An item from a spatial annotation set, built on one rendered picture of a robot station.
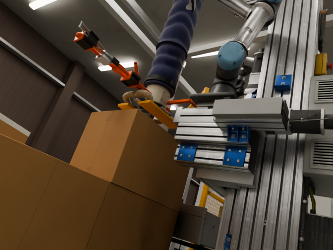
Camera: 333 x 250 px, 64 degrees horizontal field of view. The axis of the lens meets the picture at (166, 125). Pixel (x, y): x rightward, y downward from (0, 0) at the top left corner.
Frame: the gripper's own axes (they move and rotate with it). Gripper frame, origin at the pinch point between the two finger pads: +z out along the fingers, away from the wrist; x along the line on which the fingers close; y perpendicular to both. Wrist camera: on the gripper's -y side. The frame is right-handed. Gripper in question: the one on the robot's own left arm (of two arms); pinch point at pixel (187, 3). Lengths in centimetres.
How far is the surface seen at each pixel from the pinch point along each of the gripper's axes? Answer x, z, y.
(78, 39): 22, 36, 43
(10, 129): -45, 58, 218
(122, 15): -104, -162, 210
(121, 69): -5, 35, 37
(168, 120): -45, 47, 24
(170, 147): -45, 65, 16
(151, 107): -29, 47, 26
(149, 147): -28, 72, 18
